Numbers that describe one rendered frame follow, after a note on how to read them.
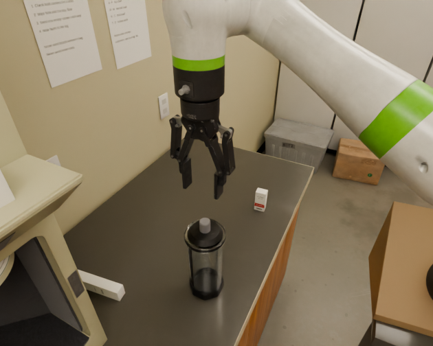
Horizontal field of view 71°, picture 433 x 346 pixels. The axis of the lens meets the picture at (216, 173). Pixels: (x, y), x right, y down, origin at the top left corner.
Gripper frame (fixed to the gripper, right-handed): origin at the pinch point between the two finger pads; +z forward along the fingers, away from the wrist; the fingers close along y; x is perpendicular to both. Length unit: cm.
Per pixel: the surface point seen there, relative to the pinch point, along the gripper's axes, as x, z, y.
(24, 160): -27.4, -17.5, -13.4
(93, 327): -27.7, 30.1, -14.8
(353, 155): 217, 105, 32
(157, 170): 42, 39, -49
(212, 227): 1.5, 15.4, 1.5
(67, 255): -26.6, 5.2, -14.8
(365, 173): 217, 121, 46
